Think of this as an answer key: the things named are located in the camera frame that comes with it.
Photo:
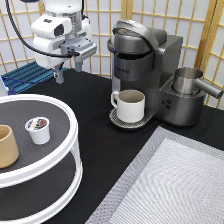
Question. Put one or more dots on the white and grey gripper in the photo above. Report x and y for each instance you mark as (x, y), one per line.
(62, 36)

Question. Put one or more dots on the white coffee pod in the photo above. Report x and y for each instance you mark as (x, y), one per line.
(39, 131)

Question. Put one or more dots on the grey pod coffee machine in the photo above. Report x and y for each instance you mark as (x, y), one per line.
(145, 59)

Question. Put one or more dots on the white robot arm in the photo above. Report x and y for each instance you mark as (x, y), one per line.
(62, 7)

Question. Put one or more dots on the white ceramic mug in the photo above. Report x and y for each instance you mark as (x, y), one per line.
(129, 105)

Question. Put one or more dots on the tan wooden cup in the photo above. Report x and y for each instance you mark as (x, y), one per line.
(8, 148)

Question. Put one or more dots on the white two-tier round shelf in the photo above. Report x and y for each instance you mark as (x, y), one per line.
(45, 177)

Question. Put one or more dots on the steel milk frother jug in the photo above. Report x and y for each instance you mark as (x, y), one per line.
(189, 81)

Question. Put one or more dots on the wooden shoji folding screen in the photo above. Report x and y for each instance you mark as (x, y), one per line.
(199, 22)

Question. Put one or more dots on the grey woven placemat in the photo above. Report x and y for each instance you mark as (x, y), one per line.
(172, 180)

